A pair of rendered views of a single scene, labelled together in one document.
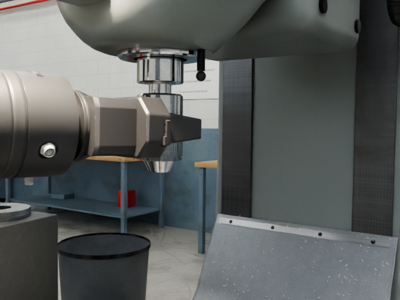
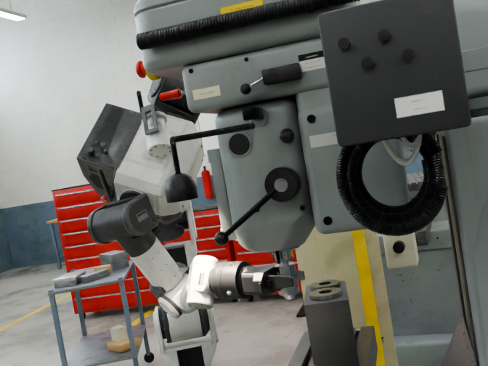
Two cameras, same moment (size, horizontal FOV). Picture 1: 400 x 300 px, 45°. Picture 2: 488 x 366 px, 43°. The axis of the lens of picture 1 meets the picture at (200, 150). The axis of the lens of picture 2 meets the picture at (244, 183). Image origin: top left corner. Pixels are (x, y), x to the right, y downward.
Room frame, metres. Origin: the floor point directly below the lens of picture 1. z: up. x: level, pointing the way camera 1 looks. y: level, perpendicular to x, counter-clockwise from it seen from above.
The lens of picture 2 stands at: (0.00, -1.23, 1.54)
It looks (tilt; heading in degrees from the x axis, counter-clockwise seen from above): 3 degrees down; 71
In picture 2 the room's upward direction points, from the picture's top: 10 degrees counter-clockwise
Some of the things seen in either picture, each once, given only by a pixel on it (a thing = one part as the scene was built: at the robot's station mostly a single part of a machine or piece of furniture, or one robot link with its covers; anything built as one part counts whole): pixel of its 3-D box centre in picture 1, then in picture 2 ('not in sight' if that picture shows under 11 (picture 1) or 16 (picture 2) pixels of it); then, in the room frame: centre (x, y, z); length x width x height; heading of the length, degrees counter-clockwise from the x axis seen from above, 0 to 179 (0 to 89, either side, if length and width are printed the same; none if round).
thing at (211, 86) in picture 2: not in sight; (272, 78); (0.52, 0.02, 1.68); 0.34 x 0.24 x 0.10; 146
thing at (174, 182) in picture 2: not in sight; (180, 186); (0.31, 0.13, 1.48); 0.07 x 0.07 x 0.06
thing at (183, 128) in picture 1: (177, 128); (279, 282); (0.47, 0.02, 1.23); 0.06 x 0.02 x 0.03; 130
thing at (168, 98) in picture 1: (159, 99); (285, 266); (0.49, 0.04, 1.26); 0.05 x 0.05 x 0.01
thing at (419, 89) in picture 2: not in sight; (393, 70); (0.55, -0.40, 1.62); 0.20 x 0.09 x 0.21; 146
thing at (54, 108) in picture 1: (77, 128); (252, 280); (0.43, 0.11, 1.23); 0.13 x 0.12 x 0.10; 40
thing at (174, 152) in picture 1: (159, 131); (287, 280); (0.49, 0.04, 1.23); 0.05 x 0.05 x 0.06
